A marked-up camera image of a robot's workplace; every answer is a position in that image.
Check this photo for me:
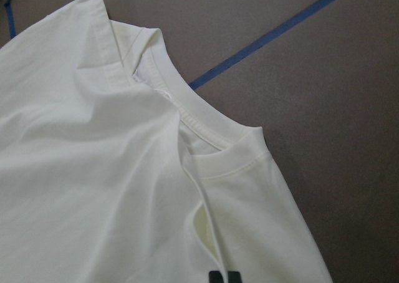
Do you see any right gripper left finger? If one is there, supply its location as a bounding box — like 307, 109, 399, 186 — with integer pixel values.
208, 271, 222, 283

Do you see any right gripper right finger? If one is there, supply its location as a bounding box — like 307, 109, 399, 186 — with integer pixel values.
228, 271, 242, 283

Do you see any cream long-sleeve cat shirt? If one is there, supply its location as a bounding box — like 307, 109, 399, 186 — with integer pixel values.
1, 0, 331, 282

